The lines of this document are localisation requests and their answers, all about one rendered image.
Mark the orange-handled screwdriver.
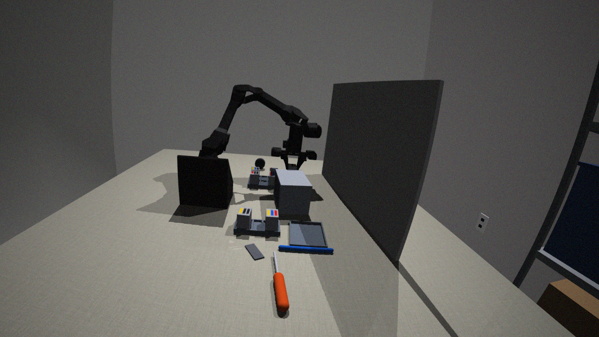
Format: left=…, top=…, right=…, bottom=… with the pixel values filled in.
left=273, top=251, right=289, bottom=312

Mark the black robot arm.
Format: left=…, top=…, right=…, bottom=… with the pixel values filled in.
left=199, top=84, right=321, bottom=158

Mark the blue cylindrical rod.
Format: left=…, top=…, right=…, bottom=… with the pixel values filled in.
left=278, top=245, right=333, bottom=253

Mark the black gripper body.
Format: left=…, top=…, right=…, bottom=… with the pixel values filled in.
left=271, top=136, right=317, bottom=160

